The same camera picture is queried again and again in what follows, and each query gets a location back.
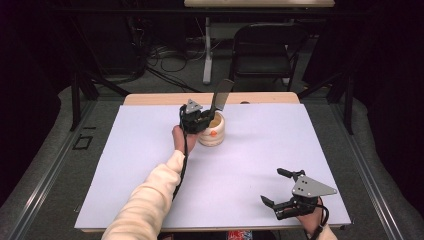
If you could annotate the black folding chair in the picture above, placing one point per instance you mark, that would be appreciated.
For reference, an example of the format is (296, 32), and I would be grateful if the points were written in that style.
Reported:
(260, 60)

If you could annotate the aluminium floor rail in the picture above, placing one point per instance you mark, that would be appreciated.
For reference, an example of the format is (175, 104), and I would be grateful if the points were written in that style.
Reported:
(43, 180)
(370, 180)

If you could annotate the person's left hand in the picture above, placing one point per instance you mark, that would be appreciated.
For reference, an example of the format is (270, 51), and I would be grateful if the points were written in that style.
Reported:
(181, 140)

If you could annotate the person's dark patterned clothing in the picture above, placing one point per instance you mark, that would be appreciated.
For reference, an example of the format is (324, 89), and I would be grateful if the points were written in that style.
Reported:
(238, 235)

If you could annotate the wooden table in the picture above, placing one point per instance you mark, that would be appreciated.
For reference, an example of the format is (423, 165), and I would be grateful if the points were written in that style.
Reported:
(160, 98)

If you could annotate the white table mat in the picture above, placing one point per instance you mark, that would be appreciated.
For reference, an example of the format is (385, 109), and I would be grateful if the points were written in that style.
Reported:
(240, 180)

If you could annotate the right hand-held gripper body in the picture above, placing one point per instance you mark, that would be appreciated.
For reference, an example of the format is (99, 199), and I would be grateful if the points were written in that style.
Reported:
(308, 190)

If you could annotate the black horizontal frame bar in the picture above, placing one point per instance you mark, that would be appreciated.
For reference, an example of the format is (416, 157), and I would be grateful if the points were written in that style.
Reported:
(133, 11)

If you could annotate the person's right hand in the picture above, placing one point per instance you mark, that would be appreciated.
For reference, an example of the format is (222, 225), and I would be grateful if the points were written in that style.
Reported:
(310, 221)

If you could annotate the cream ribbed utensil holder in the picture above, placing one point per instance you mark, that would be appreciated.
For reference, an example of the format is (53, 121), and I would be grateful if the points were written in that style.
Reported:
(213, 135)

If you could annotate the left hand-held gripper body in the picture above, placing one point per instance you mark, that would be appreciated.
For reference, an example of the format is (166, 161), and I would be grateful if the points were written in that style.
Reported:
(191, 116)

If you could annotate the white background table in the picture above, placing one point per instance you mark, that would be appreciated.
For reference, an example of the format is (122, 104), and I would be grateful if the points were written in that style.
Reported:
(207, 50)

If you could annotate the black metal stand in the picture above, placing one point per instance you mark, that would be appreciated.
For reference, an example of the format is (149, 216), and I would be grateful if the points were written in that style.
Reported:
(348, 106)
(76, 100)

